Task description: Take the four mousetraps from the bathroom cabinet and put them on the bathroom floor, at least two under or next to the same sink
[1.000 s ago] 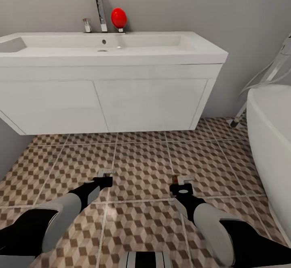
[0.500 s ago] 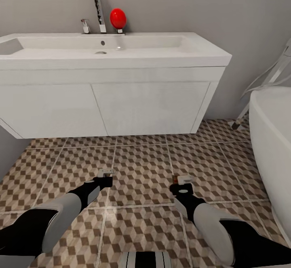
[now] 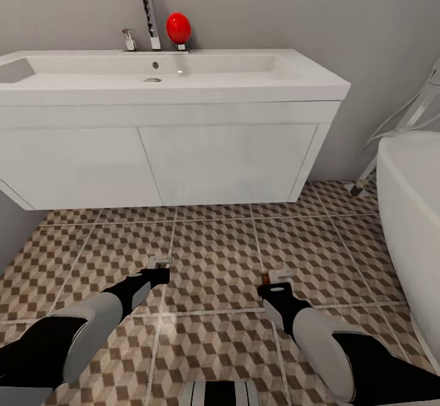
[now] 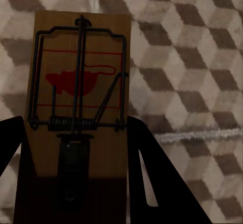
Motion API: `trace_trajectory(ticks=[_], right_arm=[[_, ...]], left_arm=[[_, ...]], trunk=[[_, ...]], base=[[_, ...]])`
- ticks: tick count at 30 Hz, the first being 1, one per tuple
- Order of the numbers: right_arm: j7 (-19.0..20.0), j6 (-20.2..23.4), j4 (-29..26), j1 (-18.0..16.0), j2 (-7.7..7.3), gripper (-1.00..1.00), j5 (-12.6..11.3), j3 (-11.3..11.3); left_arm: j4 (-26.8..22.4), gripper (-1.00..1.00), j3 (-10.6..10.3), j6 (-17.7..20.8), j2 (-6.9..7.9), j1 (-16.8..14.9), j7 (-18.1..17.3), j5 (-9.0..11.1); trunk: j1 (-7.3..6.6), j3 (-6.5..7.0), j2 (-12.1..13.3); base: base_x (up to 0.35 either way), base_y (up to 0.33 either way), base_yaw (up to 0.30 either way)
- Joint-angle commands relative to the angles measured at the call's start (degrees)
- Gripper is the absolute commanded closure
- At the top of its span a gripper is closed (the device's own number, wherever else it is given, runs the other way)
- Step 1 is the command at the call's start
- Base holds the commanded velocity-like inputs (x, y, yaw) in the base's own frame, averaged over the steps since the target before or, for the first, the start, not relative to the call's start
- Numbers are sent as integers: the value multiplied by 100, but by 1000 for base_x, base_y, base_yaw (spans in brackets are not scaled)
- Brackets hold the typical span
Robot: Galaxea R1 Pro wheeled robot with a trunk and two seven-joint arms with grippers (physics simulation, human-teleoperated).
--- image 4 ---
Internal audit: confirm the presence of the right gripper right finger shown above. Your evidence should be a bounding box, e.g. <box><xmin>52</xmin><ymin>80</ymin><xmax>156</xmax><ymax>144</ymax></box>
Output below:
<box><xmin>127</xmin><ymin>116</ymin><xmax>213</xmax><ymax>224</ymax></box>

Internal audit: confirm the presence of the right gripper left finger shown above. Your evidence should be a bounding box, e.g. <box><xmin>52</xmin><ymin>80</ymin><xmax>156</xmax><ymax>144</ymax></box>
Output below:
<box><xmin>0</xmin><ymin>116</ymin><xmax>24</xmax><ymax>176</ymax></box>

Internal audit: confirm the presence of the mousetrap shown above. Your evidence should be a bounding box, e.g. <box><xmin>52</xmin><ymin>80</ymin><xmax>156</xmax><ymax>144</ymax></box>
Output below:
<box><xmin>13</xmin><ymin>10</ymin><xmax>131</xmax><ymax>224</ymax></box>

